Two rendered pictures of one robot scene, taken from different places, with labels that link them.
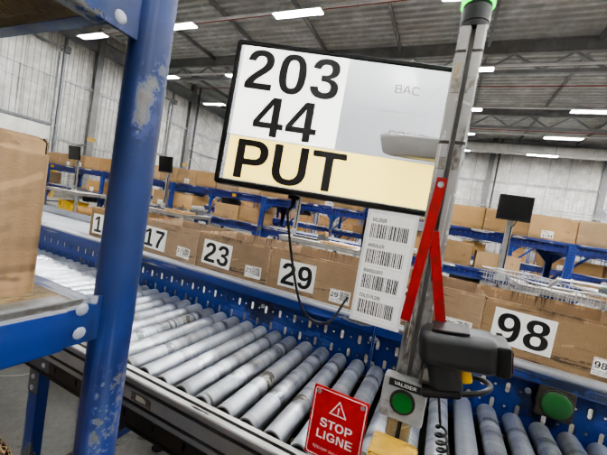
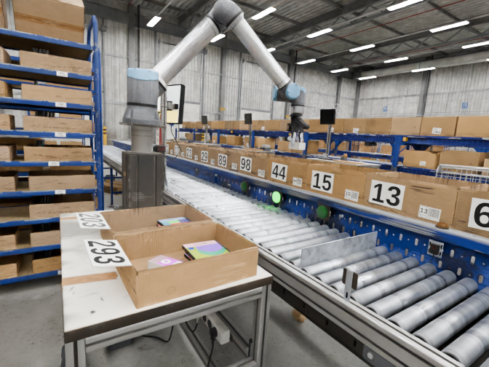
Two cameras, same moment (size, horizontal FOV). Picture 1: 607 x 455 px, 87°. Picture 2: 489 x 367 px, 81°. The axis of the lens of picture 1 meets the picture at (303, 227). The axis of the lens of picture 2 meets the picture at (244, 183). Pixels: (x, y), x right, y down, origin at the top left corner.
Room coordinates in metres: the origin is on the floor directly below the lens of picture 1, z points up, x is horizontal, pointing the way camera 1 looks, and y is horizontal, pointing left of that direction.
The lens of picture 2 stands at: (-0.97, -1.93, 1.20)
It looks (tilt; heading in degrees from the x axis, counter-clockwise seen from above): 10 degrees down; 33
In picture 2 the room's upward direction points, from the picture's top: 3 degrees clockwise
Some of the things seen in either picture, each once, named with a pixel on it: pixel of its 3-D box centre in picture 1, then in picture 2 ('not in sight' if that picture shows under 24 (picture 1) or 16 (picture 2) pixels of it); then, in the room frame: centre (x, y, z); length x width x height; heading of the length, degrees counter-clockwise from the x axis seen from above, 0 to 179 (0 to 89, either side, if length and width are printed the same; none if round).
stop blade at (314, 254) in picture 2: not in sight; (342, 249); (0.18, -1.68, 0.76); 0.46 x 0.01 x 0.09; 156
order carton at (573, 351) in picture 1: (542, 328); (266, 165); (1.05, -0.84, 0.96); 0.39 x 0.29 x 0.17; 66
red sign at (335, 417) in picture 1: (351, 434); not in sight; (0.54, -0.14, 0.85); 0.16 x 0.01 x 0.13; 66
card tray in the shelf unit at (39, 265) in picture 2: not in sight; (64, 253); (0.08, 0.39, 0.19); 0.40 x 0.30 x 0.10; 157
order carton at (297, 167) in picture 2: not in sight; (301, 172); (0.89, -1.20, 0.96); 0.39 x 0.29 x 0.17; 66
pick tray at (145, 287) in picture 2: not in sight; (185, 255); (-0.33, -1.31, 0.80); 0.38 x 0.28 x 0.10; 158
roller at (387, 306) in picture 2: not in sight; (415, 293); (0.07, -1.95, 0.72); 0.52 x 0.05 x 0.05; 156
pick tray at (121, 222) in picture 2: not in sight; (156, 227); (-0.20, -1.02, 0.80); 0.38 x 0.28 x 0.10; 158
